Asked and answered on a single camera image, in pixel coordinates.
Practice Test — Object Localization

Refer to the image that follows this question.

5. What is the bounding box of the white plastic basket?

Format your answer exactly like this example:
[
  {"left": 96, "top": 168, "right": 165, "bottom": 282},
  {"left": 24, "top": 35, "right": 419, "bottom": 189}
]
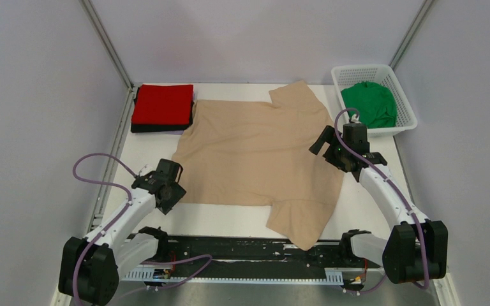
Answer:
[{"left": 331, "top": 64, "right": 417, "bottom": 137}]

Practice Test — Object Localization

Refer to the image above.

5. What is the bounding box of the white slotted cable duct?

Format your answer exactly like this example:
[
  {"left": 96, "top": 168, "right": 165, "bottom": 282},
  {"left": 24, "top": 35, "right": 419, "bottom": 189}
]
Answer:
[{"left": 121, "top": 266, "right": 344, "bottom": 286}]

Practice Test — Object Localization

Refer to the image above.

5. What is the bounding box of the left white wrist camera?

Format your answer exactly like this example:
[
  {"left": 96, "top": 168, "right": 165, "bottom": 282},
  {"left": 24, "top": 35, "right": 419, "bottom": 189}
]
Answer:
[{"left": 138, "top": 164, "right": 152, "bottom": 177}]

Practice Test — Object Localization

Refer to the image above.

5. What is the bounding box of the green t shirt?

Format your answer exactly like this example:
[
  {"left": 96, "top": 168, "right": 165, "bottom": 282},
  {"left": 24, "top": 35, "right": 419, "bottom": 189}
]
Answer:
[{"left": 341, "top": 81, "right": 397, "bottom": 129}]

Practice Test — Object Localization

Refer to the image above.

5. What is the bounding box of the beige t shirt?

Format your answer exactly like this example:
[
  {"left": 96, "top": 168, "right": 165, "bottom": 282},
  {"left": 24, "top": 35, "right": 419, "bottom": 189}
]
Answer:
[{"left": 172, "top": 81, "right": 344, "bottom": 251}]

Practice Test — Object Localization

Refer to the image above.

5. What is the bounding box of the left aluminium frame post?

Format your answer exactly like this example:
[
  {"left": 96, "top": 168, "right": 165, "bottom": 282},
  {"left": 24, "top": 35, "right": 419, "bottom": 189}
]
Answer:
[{"left": 79, "top": 0, "right": 134, "bottom": 91}]

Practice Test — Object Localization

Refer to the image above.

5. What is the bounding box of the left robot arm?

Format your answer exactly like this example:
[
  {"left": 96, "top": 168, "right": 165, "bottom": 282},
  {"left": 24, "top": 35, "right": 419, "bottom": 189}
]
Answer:
[{"left": 57, "top": 159, "right": 186, "bottom": 305}]

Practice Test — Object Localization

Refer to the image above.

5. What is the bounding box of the aluminium frame post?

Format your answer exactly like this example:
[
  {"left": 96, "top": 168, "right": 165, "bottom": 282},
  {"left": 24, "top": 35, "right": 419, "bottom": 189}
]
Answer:
[
  {"left": 79, "top": 0, "right": 134, "bottom": 91},
  {"left": 389, "top": 0, "right": 436, "bottom": 70}
]

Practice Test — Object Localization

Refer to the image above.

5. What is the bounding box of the folded black t shirt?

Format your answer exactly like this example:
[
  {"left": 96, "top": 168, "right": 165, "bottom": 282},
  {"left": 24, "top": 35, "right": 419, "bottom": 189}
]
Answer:
[{"left": 130, "top": 86, "right": 195, "bottom": 135}]

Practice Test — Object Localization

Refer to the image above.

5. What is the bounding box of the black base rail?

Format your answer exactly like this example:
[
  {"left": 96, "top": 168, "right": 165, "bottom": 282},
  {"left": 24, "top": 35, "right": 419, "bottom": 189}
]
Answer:
[{"left": 127, "top": 235, "right": 381, "bottom": 281}]

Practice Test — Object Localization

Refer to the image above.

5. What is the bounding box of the right aluminium frame post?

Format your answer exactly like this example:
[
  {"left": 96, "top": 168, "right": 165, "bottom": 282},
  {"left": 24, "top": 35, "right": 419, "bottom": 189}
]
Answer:
[{"left": 389, "top": 0, "right": 436, "bottom": 70}]

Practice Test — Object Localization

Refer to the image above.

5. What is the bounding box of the folded red t shirt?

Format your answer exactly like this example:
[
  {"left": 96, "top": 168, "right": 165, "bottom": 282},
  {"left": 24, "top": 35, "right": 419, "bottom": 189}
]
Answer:
[{"left": 131, "top": 84, "right": 195, "bottom": 126}]

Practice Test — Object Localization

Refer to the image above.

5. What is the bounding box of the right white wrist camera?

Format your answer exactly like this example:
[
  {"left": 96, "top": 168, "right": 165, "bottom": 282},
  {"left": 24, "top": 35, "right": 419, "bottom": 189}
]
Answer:
[{"left": 348, "top": 113, "right": 362, "bottom": 124}]

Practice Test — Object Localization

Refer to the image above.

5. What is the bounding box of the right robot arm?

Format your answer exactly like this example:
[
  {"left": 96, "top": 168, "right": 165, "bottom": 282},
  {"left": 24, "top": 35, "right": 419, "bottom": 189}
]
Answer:
[{"left": 309, "top": 123, "right": 449, "bottom": 284}]

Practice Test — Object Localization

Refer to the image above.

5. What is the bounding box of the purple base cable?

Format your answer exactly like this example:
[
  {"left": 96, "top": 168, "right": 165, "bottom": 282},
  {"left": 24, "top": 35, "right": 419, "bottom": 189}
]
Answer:
[{"left": 101, "top": 254, "right": 213, "bottom": 306}]

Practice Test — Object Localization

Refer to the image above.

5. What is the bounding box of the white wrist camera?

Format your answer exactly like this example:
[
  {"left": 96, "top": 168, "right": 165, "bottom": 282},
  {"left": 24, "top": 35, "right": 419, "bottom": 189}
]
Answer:
[
  {"left": 138, "top": 164, "right": 152, "bottom": 177},
  {"left": 348, "top": 113, "right": 362, "bottom": 124}
]

